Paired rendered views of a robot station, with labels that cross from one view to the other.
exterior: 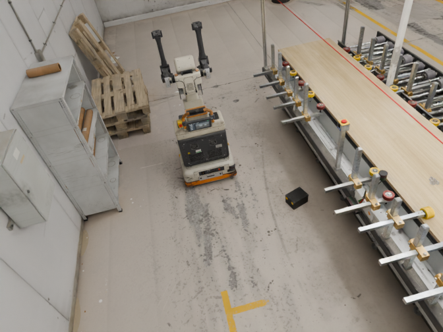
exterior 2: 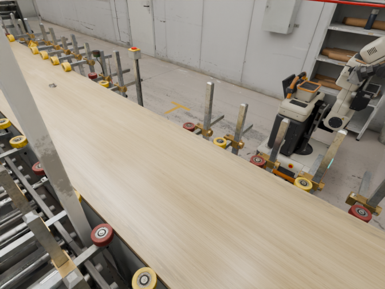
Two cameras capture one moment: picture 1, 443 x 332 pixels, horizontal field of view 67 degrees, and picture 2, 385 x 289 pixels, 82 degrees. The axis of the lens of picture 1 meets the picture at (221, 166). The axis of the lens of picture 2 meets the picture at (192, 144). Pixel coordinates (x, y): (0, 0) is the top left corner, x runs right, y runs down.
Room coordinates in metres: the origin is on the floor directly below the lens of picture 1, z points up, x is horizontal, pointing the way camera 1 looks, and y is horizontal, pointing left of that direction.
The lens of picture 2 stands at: (3.66, -1.95, 1.71)
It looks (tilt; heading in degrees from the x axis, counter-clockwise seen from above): 38 degrees down; 134
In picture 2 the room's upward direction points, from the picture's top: 3 degrees clockwise
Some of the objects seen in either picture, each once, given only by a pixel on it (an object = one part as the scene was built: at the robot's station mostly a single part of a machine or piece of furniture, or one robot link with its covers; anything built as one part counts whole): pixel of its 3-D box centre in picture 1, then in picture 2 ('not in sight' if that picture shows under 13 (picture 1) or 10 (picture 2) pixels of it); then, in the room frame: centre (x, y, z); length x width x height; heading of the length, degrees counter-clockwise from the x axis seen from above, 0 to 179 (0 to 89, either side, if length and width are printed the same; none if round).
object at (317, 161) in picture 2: (277, 82); (309, 175); (3.50, -0.83, 0.81); 0.43 x 0.03 x 0.04; 96
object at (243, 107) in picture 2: (296, 96); (238, 136); (3.05, -0.92, 0.88); 0.04 x 0.04 x 0.48; 6
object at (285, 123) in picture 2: (287, 85); (274, 154); (3.30, -0.90, 0.88); 0.04 x 0.04 x 0.48; 6
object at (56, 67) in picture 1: (43, 70); not in sight; (3.19, 1.51, 1.59); 0.30 x 0.08 x 0.08; 96
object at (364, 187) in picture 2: (270, 72); (361, 196); (3.75, -0.80, 0.83); 0.43 x 0.03 x 0.04; 96
